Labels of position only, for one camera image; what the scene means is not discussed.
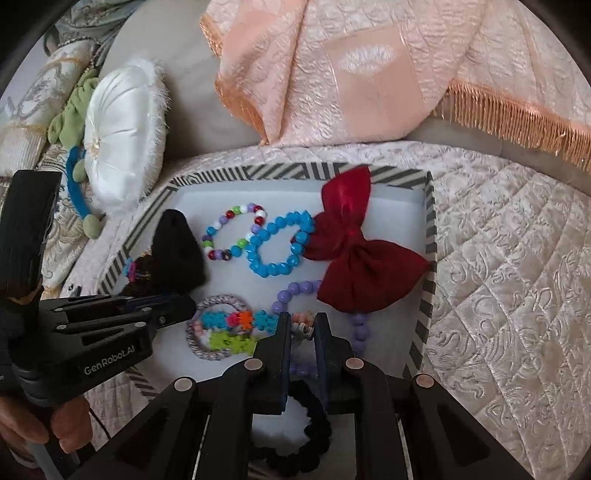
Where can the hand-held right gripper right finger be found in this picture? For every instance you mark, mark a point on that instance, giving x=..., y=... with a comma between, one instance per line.
x=322, y=364

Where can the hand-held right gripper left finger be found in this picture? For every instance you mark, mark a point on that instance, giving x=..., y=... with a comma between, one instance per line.
x=282, y=362

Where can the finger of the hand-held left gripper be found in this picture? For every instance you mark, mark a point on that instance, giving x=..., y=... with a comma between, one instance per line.
x=175, y=310
x=106, y=334

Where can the black bow hair clip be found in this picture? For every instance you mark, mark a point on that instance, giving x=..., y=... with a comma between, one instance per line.
x=178, y=249

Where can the red bow hair clip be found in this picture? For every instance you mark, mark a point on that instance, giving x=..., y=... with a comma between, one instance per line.
x=364, y=272

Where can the striped cardboard box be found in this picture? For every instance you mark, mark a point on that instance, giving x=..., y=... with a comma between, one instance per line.
x=397, y=207

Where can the person's left hand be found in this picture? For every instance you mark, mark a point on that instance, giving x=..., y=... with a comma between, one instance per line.
x=69, y=429

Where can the dark brown bow hair clip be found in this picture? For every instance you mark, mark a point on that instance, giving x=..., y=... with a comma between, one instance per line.
x=145, y=286

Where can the floral embroidered pillow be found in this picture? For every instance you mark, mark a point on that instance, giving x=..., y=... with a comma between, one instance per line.
x=64, y=249

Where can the black scrunchie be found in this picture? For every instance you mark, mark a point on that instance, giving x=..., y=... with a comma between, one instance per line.
x=318, y=429

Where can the green plush blue headband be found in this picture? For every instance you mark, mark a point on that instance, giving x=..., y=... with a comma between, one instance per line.
x=69, y=120

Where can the white round satin cushion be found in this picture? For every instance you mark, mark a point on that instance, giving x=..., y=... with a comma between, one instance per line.
x=120, y=147

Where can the cream gold embroidered pillow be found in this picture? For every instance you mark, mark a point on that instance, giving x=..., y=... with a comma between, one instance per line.
x=51, y=78

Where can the cream quilted bedspread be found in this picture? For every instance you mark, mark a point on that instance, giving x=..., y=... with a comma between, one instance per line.
x=508, y=300

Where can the taupe upholstered backrest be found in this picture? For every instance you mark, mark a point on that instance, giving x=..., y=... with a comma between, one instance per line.
x=194, y=101

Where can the grey green patterned cushion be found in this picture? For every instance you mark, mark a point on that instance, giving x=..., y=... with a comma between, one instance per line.
x=78, y=18

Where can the peach fringed blanket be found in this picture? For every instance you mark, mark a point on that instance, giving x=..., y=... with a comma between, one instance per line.
x=369, y=69

